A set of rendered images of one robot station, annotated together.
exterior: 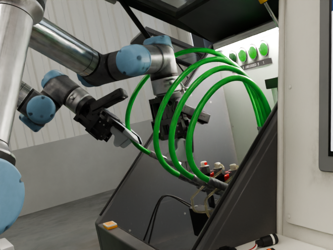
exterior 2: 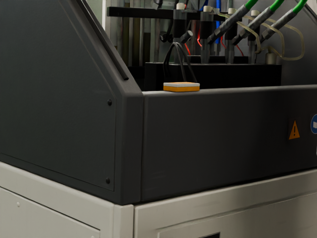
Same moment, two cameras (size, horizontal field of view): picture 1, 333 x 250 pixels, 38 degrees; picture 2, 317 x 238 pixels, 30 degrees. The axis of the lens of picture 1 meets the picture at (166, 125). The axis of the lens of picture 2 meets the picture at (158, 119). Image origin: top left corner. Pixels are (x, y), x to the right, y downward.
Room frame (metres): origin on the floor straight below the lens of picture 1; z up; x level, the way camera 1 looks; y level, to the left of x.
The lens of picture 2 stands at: (1.78, 1.08, 1.02)
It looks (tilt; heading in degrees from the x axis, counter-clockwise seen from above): 7 degrees down; 250
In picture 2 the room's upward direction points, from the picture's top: 2 degrees clockwise
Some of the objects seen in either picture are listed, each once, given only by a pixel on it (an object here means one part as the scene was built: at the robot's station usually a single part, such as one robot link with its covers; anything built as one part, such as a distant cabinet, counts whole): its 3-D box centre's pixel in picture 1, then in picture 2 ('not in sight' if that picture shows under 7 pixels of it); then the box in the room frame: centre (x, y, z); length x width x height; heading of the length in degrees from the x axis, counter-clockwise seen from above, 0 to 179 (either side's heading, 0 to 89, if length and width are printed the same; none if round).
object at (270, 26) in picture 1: (260, 31); not in sight; (1.42, -0.32, 1.43); 0.54 x 0.03 x 0.02; 22
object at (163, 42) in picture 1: (159, 58); not in sight; (1.29, -0.02, 1.40); 0.09 x 0.08 x 0.11; 149
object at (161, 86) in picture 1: (166, 87); not in sight; (1.29, -0.02, 1.32); 0.08 x 0.08 x 0.05
